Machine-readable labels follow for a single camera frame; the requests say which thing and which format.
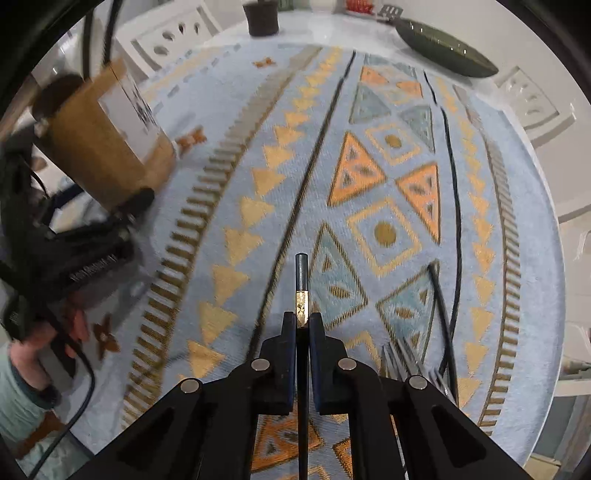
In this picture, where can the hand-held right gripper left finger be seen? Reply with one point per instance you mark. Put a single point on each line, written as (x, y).
(292, 350)

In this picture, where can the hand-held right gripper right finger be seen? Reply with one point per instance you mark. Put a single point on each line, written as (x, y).
(314, 350)

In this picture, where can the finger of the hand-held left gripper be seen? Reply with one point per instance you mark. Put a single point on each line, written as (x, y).
(138, 198)

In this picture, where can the bamboo utensil holder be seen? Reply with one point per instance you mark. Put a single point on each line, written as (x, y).
(92, 152)

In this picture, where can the silver fork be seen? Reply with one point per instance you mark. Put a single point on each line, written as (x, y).
(400, 360)
(434, 381)

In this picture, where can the person's left forearm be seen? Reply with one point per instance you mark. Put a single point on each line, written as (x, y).
(18, 406)

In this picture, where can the person's left hand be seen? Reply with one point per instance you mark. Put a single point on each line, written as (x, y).
(81, 327)

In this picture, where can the blue patterned table mat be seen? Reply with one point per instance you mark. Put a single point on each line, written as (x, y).
(277, 184)

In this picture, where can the dark brown cup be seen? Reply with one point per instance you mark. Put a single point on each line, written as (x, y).
(262, 18)

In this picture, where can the red lidded teacup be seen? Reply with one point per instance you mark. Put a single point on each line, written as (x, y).
(358, 6)

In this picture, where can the small metal stand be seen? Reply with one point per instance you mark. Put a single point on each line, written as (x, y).
(389, 14)

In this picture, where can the dark green bowl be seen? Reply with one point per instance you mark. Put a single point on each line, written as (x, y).
(443, 50)

